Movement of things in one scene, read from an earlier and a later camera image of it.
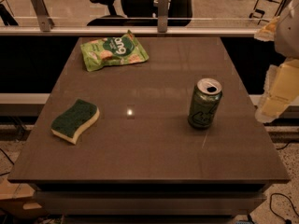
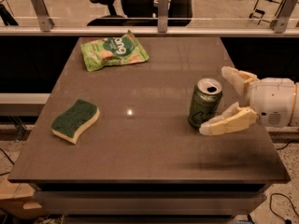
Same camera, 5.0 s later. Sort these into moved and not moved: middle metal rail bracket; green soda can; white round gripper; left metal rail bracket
Moved: white round gripper
Not moved: left metal rail bracket; green soda can; middle metal rail bracket
